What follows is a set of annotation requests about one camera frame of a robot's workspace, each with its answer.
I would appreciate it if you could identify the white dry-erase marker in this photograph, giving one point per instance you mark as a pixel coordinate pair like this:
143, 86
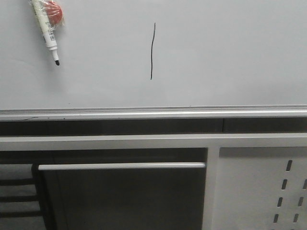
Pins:
47, 30

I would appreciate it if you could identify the white horizontal rail bar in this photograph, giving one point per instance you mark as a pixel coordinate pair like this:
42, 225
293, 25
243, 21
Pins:
113, 166

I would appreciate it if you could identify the white perforated metal panel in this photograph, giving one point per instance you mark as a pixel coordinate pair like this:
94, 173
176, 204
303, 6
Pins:
261, 189

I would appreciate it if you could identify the white whiteboard with aluminium frame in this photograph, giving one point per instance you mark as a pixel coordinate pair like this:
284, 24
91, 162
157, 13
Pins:
134, 59

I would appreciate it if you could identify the dark grey panel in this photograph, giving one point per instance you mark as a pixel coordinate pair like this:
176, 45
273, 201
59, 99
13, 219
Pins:
144, 199

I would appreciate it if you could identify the white metal rack frame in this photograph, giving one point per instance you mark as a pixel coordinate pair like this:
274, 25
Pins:
212, 142

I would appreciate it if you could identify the red round magnet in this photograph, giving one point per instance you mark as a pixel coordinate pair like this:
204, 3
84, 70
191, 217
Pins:
54, 12

